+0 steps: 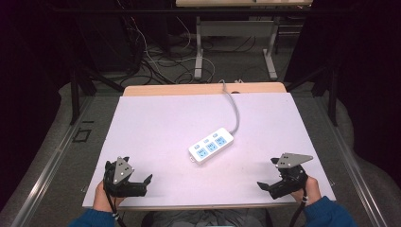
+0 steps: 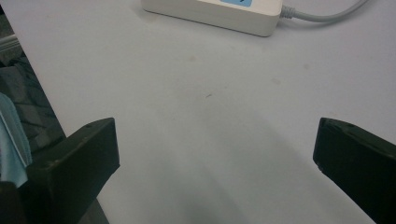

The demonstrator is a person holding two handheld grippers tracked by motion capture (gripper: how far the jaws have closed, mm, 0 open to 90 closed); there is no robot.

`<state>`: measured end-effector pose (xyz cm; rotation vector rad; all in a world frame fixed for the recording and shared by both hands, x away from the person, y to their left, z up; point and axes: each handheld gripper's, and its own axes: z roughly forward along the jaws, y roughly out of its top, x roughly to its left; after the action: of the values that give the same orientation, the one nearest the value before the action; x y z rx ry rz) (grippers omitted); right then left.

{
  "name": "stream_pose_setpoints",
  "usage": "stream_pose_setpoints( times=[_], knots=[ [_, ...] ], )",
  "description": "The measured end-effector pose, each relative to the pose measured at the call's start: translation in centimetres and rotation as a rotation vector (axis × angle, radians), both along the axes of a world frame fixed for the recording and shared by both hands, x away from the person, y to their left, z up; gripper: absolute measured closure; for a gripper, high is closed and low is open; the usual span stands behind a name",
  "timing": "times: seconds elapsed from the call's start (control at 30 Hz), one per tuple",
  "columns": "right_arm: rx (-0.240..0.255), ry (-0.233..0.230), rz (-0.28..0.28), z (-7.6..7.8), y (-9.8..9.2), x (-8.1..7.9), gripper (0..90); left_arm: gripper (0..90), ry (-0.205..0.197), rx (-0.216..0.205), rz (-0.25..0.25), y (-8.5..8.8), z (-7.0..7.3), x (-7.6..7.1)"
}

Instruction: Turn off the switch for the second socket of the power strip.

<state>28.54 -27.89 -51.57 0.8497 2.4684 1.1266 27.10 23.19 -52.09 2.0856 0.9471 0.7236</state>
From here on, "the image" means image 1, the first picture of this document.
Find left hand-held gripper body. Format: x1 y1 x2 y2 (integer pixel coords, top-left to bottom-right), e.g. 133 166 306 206
103 156 148 199

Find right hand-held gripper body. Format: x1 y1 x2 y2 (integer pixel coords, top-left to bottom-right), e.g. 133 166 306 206
270 152 314 201

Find person's right hand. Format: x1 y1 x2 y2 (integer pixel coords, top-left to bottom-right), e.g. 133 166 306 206
289 175 323 206

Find person's left hand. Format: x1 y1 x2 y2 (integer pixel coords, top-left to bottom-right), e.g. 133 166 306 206
93 181 126 213

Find white board mat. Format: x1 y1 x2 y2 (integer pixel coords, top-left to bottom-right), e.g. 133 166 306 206
81 92 337 210

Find white power strip blue sockets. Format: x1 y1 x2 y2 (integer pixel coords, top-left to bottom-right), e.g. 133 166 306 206
187 127 235 166

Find person's lap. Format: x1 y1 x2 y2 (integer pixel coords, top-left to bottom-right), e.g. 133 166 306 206
141 208 272 227

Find black metal stand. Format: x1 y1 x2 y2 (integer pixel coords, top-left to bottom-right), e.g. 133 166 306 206
284 61 340 128
68 61 126 126

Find wooden table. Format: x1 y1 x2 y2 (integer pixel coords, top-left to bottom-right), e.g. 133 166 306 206
82 81 337 212

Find desk with grey metal legs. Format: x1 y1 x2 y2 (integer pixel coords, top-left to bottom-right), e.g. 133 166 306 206
175 0 314 81

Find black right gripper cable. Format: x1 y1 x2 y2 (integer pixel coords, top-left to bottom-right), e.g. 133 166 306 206
288 186 309 227

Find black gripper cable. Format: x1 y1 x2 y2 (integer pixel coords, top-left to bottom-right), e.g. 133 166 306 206
104 188 128 227
288 186 309 227

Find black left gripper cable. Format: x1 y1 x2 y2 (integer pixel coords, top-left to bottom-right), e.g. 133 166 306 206
104 188 128 227

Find metal floor rail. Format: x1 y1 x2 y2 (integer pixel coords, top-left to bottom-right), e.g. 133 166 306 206
9 96 95 227
315 94 393 227

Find grey power strip cable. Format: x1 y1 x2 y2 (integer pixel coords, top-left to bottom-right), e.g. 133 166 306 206
218 79 241 135

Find tangle of floor cables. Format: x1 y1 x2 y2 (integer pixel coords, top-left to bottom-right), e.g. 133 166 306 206
114 0 266 86

